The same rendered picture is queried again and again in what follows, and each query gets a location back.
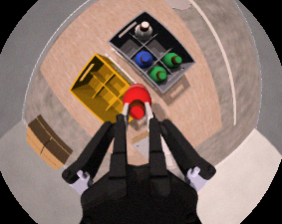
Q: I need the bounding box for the blue bottle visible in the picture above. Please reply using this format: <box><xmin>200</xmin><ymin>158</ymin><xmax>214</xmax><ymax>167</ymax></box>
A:
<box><xmin>135</xmin><ymin>52</ymin><xmax>153</xmax><ymax>69</ymax></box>

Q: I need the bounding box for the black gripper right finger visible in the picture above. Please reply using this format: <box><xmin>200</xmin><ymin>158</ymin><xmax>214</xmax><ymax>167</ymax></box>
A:
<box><xmin>144</xmin><ymin>103</ymin><xmax>216</xmax><ymax>202</ymax></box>

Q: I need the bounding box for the white bottle with grey label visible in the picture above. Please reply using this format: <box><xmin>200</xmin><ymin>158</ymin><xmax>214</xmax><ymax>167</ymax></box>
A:
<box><xmin>135</xmin><ymin>22</ymin><xmax>152</xmax><ymax>44</ymax></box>

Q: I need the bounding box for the red bottle with pink label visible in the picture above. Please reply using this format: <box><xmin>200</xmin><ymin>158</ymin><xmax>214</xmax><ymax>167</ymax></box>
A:
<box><xmin>123</xmin><ymin>84</ymin><xmax>151</xmax><ymax>119</ymax></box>

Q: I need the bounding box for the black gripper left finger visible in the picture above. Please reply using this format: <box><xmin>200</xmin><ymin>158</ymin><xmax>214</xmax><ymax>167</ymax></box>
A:
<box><xmin>62</xmin><ymin>103</ymin><xmax>130</xmax><ymax>203</ymax></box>

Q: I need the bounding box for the yellow crate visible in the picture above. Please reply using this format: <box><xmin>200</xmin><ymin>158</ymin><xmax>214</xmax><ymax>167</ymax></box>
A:
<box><xmin>70</xmin><ymin>53</ymin><xmax>134</xmax><ymax>123</ymax></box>

